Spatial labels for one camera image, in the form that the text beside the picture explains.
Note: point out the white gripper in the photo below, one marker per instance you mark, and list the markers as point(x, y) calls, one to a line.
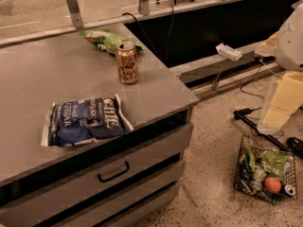
point(291, 46)

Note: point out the orange soda can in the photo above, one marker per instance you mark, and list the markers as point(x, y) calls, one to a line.
point(127, 66)

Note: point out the blue can in basket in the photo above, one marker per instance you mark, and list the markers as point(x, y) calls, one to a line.
point(287, 190)

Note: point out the black stand base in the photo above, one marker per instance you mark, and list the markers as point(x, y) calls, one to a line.
point(293, 144)

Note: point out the white small packet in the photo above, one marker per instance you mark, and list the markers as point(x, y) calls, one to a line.
point(228, 52)

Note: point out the green snack bag in basket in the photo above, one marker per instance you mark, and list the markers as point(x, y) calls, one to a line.
point(273, 161)

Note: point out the orange fruit in basket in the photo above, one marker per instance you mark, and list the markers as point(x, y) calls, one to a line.
point(272, 184)

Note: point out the green chips bag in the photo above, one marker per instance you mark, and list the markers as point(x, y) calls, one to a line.
point(106, 40)

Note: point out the grey drawer cabinet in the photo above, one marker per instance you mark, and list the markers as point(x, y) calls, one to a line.
point(59, 187)

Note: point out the blue kettle chips bag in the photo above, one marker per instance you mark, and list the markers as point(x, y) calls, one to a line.
point(83, 122)

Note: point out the black wire basket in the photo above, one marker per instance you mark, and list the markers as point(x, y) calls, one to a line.
point(267, 174)

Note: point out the middle metal rail bracket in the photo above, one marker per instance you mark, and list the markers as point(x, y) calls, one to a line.
point(144, 7)

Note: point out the metal rail bracket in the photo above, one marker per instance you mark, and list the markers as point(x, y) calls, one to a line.
point(74, 10)
point(144, 7)

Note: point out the black drawer handle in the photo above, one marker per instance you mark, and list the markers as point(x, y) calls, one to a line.
point(107, 177)

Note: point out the left metal rail bracket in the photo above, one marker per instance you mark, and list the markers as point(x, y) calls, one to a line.
point(74, 10)

